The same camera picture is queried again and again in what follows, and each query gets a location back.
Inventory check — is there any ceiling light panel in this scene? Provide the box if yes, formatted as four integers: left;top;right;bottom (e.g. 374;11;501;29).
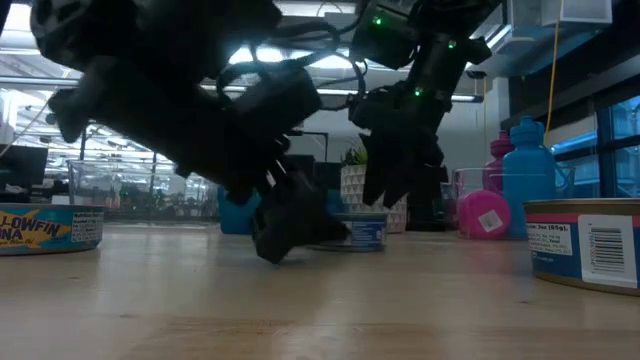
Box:
227;43;362;71

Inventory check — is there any pink plastic water bottle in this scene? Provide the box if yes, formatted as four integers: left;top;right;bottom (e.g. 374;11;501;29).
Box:
457;189;512;240

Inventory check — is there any blue plastic water bottle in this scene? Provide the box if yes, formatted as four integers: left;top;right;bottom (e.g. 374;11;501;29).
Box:
502;115;557;239

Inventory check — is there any teal plastic tray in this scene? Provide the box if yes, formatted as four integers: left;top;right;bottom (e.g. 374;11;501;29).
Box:
217;185;346;236

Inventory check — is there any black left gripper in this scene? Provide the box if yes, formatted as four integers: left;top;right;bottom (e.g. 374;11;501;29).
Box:
47;54;351;266

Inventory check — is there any long white light bar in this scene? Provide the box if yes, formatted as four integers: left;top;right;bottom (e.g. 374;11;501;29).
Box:
0;77;485;104

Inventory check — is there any wide clear plastic bin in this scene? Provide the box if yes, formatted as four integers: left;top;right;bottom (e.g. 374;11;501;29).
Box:
67;158;221;221

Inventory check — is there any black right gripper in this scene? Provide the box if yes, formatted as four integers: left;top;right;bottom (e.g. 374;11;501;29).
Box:
348;82;454;208

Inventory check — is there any black computer monitor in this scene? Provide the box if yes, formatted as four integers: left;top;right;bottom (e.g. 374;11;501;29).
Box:
0;144;50;190

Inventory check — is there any gold-lid blue label can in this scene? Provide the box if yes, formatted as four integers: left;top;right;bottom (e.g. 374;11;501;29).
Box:
523;198;640;297

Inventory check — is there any succulent in patterned pot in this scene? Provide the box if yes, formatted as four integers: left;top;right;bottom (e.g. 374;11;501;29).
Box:
340;143;409;235

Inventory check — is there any small silver-lid blue can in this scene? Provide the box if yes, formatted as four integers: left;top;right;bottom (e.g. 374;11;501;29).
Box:
307;213;389;253

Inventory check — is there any silver-lid yellowfin tuna can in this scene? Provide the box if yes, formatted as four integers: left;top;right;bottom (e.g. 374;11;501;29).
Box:
0;203;105;257

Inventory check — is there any black gantry frame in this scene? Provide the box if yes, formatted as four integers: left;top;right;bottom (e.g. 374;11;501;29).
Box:
287;128;330;162

